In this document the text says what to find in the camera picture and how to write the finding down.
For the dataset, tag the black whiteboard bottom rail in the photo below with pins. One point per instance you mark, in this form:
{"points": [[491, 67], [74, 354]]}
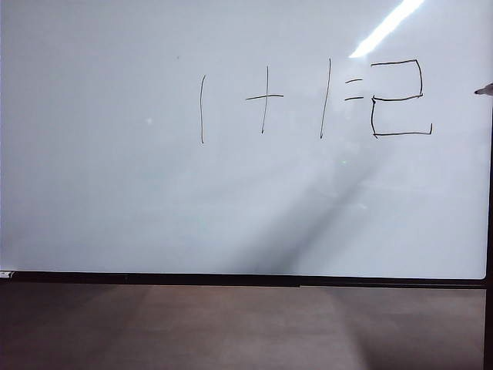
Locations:
{"points": [[231, 280]]}

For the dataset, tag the grey marker pen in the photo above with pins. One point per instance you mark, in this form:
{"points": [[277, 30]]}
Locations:
{"points": [[486, 90]]}

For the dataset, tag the white whiteboard with black writing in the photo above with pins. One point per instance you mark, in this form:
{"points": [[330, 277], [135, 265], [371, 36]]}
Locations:
{"points": [[115, 173]]}

